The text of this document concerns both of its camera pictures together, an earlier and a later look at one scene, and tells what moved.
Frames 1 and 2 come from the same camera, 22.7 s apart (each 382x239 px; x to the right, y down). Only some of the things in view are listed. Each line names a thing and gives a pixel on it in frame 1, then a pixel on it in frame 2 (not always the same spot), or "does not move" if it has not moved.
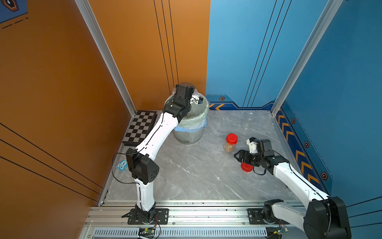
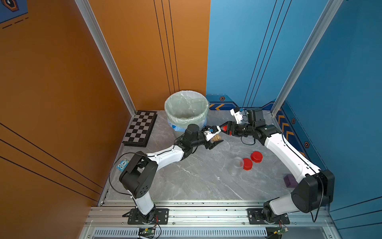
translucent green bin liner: x=195 y=119 does not move
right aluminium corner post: x=318 y=33 does not move
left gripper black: x=176 y=86 to x=209 y=145
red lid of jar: x=246 y=167 does not move
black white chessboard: x=142 y=122 does not move
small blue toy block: x=123 y=166 does not move
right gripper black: x=245 y=156 to x=230 y=124
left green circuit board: x=148 y=232 does not move
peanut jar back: x=229 y=148 to x=216 y=138
